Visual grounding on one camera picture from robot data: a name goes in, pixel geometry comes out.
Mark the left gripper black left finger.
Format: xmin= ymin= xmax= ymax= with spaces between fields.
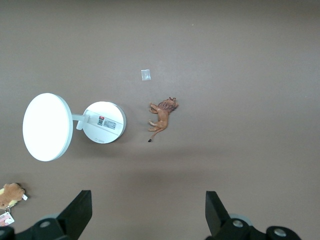
xmin=17 ymin=189 xmax=93 ymax=240

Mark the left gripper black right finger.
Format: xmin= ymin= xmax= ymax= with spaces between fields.
xmin=205 ymin=190 xmax=266 ymax=240

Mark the brown lion figurine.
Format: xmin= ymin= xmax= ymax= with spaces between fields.
xmin=146 ymin=96 xmax=180 ymax=144

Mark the white round desk lamp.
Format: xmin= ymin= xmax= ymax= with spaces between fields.
xmin=22 ymin=92 xmax=128 ymax=163

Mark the small clear plastic bag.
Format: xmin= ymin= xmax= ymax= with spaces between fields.
xmin=140 ymin=68 xmax=153 ymax=82

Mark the brown plush keychain toy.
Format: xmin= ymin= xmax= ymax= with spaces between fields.
xmin=0 ymin=182 xmax=29 ymax=228

